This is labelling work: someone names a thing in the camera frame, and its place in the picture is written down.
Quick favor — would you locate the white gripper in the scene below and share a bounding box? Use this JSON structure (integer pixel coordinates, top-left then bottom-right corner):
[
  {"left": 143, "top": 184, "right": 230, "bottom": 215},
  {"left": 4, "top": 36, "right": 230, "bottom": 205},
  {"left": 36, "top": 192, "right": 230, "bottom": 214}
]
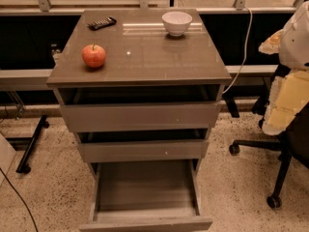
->
[{"left": 259, "top": 1, "right": 309, "bottom": 135}]

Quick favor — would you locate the red apple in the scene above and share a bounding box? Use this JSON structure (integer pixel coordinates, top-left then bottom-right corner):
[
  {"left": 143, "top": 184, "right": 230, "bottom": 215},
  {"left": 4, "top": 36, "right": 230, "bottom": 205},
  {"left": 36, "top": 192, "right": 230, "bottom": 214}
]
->
[{"left": 82, "top": 44, "right": 106, "bottom": 68}]

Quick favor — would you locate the grey middle drawer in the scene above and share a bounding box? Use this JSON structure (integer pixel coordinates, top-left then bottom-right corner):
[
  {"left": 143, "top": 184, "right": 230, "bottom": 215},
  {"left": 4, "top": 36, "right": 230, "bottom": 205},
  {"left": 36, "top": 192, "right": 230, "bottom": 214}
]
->
[{"left": 78, "top": 129, "right": 209, "bottom": 163}]

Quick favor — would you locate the grey drawer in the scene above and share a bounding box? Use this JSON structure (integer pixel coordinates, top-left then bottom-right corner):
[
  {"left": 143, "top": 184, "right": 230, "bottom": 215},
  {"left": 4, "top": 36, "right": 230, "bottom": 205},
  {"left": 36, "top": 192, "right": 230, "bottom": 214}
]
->
[
  {"left": 78, "top": 129, "right": 209, "bottom": 163},
  {"left": 79, "top": 159, "right": 212, "bottom": 232},
  {"left": 57, "top": 85, "right": 222, "bottom": 132}
]

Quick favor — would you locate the grey drawer cabinet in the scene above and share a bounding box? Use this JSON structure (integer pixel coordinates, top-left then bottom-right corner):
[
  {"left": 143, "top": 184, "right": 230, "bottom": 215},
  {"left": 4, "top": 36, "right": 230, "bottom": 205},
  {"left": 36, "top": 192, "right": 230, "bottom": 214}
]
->
[{"left": 47, "top": 9, "right": 230, "bottom": 232}]

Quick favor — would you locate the grey top drawer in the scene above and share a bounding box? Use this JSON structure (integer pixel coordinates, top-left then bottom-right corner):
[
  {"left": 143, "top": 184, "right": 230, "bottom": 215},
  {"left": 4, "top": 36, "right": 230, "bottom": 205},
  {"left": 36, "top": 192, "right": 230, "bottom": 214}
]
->
[{"left": 57, "top": 85, "right": 222, "bottom": 132}]

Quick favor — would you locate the grey bottom drawer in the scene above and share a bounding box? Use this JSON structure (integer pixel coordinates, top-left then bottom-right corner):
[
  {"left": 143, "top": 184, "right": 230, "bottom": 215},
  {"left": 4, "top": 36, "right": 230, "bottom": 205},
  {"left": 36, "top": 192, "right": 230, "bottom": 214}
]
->
[{"left": 79, "top": 159, "right": 212, "bottom": 232}]

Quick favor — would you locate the black office chair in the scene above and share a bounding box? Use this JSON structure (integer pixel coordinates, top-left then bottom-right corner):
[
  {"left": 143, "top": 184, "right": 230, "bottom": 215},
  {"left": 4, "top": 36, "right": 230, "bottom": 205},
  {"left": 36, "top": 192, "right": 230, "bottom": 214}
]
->
[{"left": 228, "top": 63, "right": 309, "bottom": 209}]

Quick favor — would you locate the white ceramic bowl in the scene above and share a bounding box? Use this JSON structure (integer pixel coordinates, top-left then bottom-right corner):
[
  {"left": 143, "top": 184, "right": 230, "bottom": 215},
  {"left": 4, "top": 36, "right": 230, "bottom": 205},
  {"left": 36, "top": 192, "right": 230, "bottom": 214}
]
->
[{"left": 162, "top": 12, "right": 192, "bottom": 36}]

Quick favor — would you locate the black remote control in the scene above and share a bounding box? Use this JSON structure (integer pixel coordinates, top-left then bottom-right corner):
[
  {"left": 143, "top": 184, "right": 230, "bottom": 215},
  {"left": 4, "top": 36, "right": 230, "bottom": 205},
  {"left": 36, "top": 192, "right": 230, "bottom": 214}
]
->
[{"left": 88, "top": 16, "right": 117, "bottom": 31}]

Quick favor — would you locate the metal window railing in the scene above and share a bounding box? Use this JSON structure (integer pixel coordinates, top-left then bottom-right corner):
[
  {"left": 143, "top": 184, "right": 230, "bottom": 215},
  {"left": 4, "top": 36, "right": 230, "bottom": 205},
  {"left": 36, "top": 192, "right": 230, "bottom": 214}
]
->
[{"left": 0, "top": 0, "right": 309, "bottom": 16}]

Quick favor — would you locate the black table leg with wheels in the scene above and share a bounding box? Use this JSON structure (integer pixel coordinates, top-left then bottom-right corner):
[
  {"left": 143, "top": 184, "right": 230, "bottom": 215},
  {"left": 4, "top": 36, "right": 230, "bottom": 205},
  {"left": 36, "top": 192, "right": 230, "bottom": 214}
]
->
[{"left": 16, "top": 115, "right": 49, "bottom": 174}]

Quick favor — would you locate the white cable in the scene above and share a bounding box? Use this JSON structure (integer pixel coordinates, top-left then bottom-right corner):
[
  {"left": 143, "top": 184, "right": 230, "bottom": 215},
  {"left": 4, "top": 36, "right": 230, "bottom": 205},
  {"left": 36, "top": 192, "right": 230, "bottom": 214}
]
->
[{"left": 221, "top": 7, "right": 254, "bottom": 95}]

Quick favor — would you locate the black floor cable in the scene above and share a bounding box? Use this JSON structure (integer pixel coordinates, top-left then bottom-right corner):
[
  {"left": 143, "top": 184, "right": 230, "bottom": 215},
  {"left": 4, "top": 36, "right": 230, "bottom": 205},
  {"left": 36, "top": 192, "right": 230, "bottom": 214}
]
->
[{"left": 0, "top": 167, "right": 40, "bottom": 232}]

